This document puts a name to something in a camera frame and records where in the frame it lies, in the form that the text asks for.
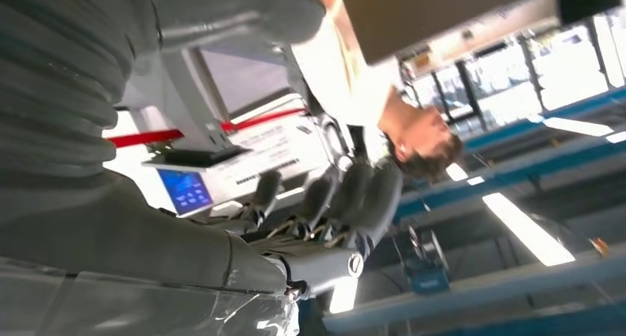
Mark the person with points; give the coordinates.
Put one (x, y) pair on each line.
(352, 94)

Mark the red barrier strip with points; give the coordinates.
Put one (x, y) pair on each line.
(146, 138)

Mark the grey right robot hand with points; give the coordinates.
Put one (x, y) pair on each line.
(122, 241)

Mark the long ceiling light panel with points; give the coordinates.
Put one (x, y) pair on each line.
(528, 231)

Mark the grey standing kiosk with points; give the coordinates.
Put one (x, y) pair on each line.
(195, 104)

